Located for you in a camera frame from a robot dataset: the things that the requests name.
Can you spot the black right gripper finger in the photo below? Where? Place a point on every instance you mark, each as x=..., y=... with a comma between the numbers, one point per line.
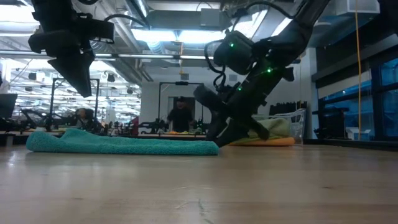
x=242, y=130
x=214, y=129

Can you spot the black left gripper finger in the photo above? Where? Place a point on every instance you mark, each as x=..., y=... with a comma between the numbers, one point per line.
x=76, y=74

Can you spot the orange microfiber towel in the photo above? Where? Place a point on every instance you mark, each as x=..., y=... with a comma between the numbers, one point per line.
x=273, y=142

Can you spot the pale green towel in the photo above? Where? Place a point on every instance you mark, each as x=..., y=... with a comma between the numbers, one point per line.
x=278, y=127

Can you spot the teal microfiber towel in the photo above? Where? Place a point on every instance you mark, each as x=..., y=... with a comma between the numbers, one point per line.
x=124, y=144

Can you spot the black background robot arm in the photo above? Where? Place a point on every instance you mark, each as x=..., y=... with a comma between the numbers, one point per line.
x=40, y=119
x=152, y=126

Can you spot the black rack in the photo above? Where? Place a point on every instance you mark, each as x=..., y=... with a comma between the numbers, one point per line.
x=289, y=107

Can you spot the clear plastic bin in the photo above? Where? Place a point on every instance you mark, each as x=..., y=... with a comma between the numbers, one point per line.
x=295, y=123

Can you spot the long ceiling light bar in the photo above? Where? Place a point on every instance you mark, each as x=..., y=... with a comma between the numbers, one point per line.
x=146, y=56

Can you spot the dark monitor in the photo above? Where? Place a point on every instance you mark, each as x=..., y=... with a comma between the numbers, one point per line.
x=7, y=105

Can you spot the black cabinet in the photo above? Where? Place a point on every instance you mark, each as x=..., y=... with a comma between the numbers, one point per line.
x=334, y=124

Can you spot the white ceiling vent box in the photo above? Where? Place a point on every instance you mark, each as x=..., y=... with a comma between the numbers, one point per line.
x=360, y=7

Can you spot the grey wall grille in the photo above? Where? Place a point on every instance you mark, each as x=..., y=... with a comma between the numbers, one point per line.
x=185, y=76
x=233, y=77

